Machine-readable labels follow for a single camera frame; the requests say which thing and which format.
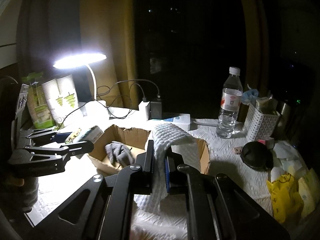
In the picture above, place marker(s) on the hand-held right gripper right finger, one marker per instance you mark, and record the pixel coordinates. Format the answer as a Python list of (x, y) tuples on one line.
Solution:
[(167, 173)]

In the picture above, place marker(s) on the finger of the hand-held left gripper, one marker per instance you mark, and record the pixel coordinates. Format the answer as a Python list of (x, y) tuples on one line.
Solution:
[(50, 153), (42, 133)]

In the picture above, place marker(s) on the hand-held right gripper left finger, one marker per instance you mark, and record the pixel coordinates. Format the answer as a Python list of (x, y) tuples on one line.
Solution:
[(149, 160)]

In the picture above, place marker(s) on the brown cardboard box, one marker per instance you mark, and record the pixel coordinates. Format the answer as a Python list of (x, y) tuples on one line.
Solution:
[(135, 136)]

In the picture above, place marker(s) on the white waffle towel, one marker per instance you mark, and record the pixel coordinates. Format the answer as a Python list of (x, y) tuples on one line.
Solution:
[(172, 135)]

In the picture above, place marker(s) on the grey knitted cloth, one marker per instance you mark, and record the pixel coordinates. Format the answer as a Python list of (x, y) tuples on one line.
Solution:
[(115, 152)]

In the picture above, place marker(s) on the person's left forearm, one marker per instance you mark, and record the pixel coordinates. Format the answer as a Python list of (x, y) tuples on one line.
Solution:
[(26, 192)]

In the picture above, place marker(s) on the green snack packet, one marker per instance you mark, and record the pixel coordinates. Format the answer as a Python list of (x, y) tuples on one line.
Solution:
[(37, 105)]

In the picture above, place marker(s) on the cartoon print tissue pack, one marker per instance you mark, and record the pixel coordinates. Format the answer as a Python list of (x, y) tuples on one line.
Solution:
[(85, 135)]

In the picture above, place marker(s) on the sleeve of paper cups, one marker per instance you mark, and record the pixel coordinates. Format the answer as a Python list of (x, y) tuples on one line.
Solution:
[(60, 97)]

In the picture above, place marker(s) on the white power strip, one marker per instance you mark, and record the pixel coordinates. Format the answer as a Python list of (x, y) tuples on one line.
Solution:
[(177, 121)]

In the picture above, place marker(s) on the white charger plug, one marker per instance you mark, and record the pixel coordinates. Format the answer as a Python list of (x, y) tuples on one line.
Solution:
[(144, 110)]

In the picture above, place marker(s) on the grey charger plug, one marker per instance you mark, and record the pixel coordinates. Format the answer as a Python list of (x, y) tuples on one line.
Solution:
[(156, 110)]

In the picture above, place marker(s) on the small wooden block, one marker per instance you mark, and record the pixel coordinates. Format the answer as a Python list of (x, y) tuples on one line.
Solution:
[(238, 150)]

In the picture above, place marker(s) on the white desk lamp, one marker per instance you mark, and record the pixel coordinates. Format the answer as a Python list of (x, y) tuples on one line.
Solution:
[(80, 58)]

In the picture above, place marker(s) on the black round pouch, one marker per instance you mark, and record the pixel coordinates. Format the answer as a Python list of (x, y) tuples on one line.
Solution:
[(256, 156)]

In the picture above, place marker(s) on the clear plastic water bottle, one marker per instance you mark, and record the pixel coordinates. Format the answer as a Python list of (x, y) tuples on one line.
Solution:
[(230, 105)]

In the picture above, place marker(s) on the small pink box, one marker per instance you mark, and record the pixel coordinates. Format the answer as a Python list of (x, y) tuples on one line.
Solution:
[(266, 143)]

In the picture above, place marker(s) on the white perforated plastic basket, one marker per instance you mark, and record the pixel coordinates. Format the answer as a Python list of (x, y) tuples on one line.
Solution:
[(260, 125)]

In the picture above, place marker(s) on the yellow curtain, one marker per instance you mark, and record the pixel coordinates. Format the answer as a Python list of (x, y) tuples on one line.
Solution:
[(107, 42)]

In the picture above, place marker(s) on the blue plastic bag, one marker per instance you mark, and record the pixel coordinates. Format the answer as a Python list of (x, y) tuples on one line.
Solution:
[(250, 96)]

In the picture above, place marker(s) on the yellow plastic bag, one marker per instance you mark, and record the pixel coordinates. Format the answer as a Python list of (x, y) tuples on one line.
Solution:
[(283, 195)]

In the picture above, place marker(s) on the packets in basket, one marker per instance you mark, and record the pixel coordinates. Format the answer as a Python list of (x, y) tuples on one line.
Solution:
[(266, 105)]

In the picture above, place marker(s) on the crumpled white paper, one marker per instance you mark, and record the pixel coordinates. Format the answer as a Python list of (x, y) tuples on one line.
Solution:
[(286, 150)]

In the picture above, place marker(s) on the metal thermos flask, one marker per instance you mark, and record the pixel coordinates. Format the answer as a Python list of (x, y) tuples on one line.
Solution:
[(284, 113)]

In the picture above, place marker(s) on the pale yellow packet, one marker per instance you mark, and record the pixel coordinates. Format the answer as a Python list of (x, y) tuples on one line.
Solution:
[(307, 192)]

